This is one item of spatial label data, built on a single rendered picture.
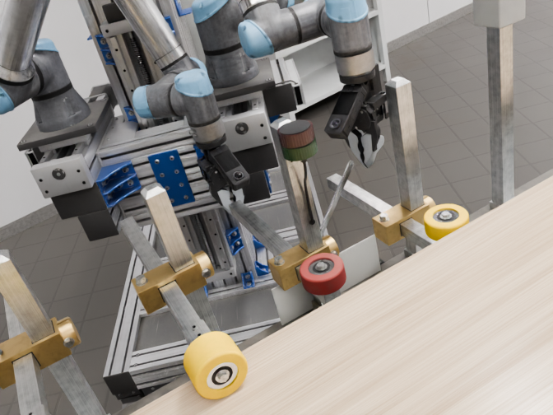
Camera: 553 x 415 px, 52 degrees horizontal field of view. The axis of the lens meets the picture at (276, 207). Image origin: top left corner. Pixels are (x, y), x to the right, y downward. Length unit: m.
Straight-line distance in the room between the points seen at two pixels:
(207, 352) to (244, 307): 1.26
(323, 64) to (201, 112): 3.18
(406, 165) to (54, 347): 0.73
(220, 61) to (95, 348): 1.42
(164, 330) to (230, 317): 0.24
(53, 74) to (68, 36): 1.90
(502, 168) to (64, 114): 1.13
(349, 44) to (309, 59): 3.20
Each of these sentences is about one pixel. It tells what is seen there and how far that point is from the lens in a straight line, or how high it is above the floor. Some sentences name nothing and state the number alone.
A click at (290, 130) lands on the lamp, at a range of 0.94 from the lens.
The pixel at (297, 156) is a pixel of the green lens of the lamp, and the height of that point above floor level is 1.10.
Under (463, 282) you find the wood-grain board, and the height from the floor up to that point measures 0.90.
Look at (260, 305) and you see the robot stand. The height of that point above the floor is 0.21.
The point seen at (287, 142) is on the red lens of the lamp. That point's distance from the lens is 0.93.
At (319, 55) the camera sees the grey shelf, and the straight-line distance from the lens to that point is 4.35.
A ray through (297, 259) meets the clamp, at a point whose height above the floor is 0.87.
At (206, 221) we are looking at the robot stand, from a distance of 1.90.
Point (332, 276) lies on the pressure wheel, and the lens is 0.98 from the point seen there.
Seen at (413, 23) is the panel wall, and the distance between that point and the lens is 5.00.
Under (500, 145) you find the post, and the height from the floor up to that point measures 0.88.
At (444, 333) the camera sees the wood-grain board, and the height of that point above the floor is 0.90.
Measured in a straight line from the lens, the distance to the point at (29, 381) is 0.95.
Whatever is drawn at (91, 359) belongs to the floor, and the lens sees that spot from 2.49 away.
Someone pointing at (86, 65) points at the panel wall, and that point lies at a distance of 3.57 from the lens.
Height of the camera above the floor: 1.52
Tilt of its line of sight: 31 degrees down
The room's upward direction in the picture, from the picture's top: 15 degrees counter-clockwise
